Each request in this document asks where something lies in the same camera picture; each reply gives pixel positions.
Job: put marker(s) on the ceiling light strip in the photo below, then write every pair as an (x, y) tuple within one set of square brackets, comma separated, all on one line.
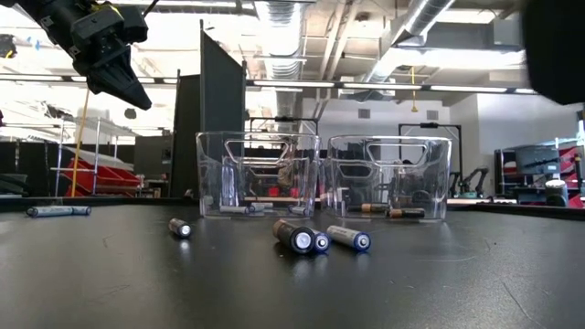
[(384, 85)]

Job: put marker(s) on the white blue battery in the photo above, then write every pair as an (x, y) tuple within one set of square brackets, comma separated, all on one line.
[(321, 242), (234, 209), (81, 210), (348, 236), (49, 211), (261, 207)]

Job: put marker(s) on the clear plastic bin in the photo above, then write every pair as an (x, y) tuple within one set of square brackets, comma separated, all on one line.
[(210, 183), (436, 183)]

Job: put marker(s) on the tall black stand frame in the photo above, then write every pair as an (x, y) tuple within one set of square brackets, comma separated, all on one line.
[(429, 124)]

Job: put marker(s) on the silver corrugated ceiling duct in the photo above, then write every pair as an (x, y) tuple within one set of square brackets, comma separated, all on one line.
[(281, 27)]

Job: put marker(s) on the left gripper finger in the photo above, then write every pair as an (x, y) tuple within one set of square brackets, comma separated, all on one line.
[(130, 75), (107, 82)]

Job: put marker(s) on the red bins on metal shelf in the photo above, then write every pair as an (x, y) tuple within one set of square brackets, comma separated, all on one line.
[(105, 176)]

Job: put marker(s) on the small black robot arm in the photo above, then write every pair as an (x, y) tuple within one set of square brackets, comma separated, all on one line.
[(475, 180)]

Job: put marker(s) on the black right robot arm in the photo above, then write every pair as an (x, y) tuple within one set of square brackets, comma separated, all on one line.
[(557, 45)]

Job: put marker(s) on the silver smooth ceiling duct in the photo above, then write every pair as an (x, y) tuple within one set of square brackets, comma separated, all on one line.
[(425, 16)]

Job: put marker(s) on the grey monitor back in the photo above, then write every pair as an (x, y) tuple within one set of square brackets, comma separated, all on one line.
[(537, 160)]

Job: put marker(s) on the black hanging device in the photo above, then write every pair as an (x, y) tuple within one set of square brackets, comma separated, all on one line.
[(7, 45)]

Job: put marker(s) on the black chair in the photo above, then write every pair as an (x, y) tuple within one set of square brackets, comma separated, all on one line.
[(11, 183)]

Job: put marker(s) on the large black copper battery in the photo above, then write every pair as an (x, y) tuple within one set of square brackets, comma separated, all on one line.
[(294, 236)]

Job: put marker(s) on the low black stand frame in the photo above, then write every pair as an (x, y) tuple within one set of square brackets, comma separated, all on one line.
[(283, 119)]

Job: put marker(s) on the black partition panel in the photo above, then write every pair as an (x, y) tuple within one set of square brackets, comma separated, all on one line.
[(224, 91)]

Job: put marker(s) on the white topped black canister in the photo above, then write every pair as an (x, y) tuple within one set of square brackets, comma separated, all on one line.
[(556, 191)]

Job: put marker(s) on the red storage rack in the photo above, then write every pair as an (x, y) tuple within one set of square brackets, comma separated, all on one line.
[(571, 164)]

